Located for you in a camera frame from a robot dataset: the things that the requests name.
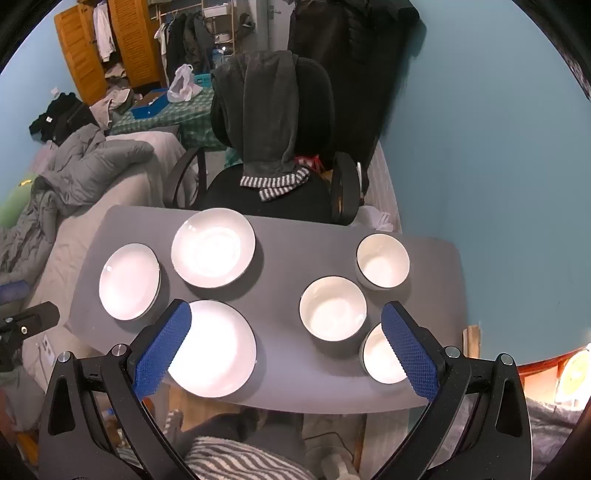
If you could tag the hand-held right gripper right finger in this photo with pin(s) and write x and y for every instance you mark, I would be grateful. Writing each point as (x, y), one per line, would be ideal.
(408, 350)

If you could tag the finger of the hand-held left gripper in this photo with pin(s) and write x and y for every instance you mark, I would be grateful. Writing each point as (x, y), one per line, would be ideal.
(14, 292)
(32, 319)

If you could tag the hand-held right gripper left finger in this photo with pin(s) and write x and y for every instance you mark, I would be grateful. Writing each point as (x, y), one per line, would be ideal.
(164, 350)

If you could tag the white bowl black rim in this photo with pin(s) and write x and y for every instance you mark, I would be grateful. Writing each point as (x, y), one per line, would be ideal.
(376, 355)
(332, 309)
(383, 263)

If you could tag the white plate black rim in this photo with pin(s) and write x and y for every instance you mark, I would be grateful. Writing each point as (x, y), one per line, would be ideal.
(213, 248)
(129, 281)
(217, 350)

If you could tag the wooden board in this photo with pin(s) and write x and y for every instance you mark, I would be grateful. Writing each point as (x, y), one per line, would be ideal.
(472, 341)

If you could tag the green pillow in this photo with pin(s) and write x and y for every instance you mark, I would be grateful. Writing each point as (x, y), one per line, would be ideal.
(9, 203)

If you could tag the grey striped cloth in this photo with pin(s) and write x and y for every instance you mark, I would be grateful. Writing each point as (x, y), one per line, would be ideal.
(240, 461)

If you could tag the grey duvet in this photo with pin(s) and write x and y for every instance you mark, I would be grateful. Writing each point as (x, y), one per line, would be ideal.
(78, 161)

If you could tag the bed with white sheet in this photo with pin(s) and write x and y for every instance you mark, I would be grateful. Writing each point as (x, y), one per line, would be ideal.
(138, 184)

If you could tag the grey blanket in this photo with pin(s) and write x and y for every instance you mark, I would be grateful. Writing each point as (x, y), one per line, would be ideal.
(554, 429)

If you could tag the lit lamp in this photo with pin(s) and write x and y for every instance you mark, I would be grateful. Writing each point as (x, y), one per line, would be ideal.
(575, 376)

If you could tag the black clothes pile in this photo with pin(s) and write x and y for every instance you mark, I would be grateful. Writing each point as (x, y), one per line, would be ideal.
(55, 115)

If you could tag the blue flat box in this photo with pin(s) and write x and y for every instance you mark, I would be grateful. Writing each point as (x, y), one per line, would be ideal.
(150, 105)

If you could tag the green checked cloth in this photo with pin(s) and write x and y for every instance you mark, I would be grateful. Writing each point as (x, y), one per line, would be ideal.
(194, 117)

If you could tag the white plastic bag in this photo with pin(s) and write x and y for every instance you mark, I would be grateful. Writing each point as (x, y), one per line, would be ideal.
(182, 85)

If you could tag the dark grey hooded garment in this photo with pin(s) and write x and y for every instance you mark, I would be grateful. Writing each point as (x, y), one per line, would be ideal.
(270, 101)

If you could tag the wooden wardrobe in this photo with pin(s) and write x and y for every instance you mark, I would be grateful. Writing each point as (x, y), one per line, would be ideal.
(134, 46)

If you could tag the white hanging shirt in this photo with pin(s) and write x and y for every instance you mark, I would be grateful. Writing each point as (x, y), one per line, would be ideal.
(104, 32)

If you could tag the black office chair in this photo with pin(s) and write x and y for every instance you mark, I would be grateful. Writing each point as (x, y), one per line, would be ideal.
(314, 92)

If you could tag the black hanging jacket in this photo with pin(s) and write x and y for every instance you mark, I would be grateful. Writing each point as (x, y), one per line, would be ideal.
(351, 55)

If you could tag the dark clothes on rack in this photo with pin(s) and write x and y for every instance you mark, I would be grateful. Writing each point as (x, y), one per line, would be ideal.
(184, 41)

